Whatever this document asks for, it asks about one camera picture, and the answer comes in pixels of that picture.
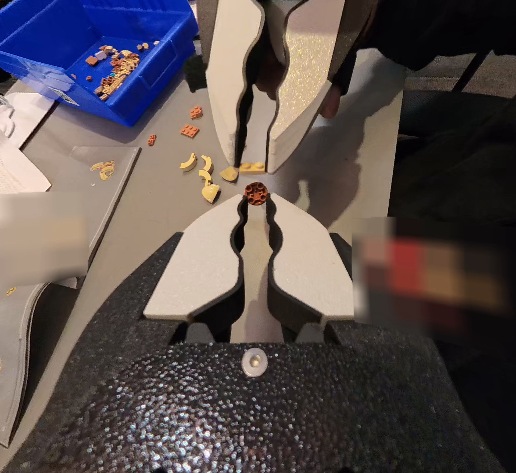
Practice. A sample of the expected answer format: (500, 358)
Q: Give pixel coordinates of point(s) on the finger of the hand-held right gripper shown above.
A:
(310, 61)
(230, 61)

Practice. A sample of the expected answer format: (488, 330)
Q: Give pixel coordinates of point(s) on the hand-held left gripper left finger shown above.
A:
(193, 271)

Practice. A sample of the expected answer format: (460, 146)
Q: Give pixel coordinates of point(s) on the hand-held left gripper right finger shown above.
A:
(314, 271)

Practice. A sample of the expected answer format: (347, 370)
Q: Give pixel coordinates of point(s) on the brown round toy brick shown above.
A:
(256, 195)

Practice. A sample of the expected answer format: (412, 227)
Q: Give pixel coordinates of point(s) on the yellow plate brick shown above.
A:
(251, 168)

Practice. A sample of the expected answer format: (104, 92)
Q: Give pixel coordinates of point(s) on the pile of small toy bricks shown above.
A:
(121, 66)

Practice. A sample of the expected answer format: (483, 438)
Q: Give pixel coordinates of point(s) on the blue plastic bin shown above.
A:
(32, 13)

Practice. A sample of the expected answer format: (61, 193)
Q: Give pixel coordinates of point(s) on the person's right forearm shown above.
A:
(451, 5)

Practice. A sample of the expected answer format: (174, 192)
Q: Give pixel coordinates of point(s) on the orange small brick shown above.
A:
(197, 111)

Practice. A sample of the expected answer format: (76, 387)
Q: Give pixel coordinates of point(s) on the tan quarter-round brick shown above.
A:
(210, 194)
(229, 174)

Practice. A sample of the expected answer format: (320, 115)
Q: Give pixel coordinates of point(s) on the orange plate brick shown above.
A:
(189, 130)

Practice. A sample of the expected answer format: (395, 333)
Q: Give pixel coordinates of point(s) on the tan curved brick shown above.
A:
(188, 162)
(205, 168)

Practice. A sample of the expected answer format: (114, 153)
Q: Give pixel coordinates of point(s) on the tiny reddish-brown brick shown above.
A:
(151, 141)

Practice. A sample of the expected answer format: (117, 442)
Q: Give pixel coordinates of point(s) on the grey instruction booklet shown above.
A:
(105, 191)

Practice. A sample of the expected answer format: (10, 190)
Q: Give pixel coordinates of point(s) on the person's black jacket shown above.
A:
(468, 166)

